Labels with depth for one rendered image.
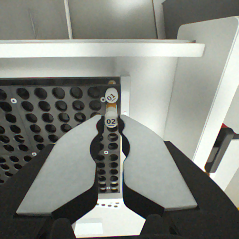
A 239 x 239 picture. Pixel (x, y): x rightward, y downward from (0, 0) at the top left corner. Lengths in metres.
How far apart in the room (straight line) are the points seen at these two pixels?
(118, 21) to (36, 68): 0.86
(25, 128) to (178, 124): 0.19
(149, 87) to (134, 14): 0.86
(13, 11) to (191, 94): 0.46
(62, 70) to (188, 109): 0.17
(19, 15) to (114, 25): 0.63
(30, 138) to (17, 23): 0.37
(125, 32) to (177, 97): 0.86
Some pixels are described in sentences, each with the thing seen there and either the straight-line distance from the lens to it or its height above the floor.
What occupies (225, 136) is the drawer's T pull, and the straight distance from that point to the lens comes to 0.21.
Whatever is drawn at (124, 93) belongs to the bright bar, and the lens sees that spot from 0.21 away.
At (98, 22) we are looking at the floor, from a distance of 1.05.
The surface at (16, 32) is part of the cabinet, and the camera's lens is 0.50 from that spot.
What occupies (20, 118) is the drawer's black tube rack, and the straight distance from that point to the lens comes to 0.19.
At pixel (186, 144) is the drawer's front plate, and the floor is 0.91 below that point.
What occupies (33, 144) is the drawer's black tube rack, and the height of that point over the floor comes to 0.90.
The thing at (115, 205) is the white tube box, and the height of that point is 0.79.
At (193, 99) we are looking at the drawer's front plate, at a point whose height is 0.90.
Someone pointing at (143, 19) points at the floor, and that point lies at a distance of 1.06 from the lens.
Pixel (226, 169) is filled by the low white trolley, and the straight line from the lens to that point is 0.55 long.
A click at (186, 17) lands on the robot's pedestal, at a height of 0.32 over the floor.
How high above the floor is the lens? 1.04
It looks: 60 degrees down
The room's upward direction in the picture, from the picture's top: 176 degrees clockwise
